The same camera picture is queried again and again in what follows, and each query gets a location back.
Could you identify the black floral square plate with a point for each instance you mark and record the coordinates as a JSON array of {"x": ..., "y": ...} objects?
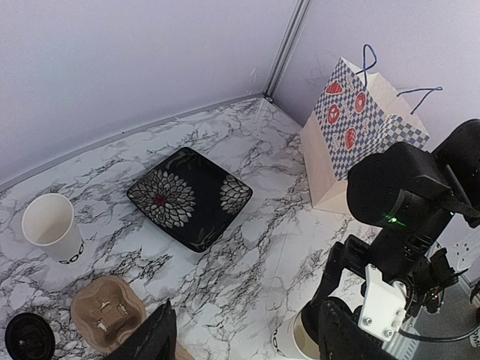
[{"x": 191, "y": 198}]

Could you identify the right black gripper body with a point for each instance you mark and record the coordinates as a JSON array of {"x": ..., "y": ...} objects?
[{"x": 329, "y": 321}]

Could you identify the brown cardboard cup carrier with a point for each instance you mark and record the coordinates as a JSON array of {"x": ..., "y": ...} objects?
[{"x": 107, "y": 312}]

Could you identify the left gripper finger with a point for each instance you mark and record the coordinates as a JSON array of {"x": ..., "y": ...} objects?
[{"x": 155, "y": 338}]

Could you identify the right aluminium frame post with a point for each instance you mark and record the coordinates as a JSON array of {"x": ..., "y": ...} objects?
[{"x": 286, "y": 48}]

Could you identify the blue checkered paper bag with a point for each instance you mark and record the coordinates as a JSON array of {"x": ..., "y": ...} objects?
[{"x": 358, "y": 113}]

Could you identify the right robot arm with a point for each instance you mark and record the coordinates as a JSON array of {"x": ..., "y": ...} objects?
[{"x": 411, "y": 195}]

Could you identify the white paper cup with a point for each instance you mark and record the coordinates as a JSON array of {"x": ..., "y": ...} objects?
[
  {"x": 49, "y": 223},
  {"x": 291, "y": 340}
]

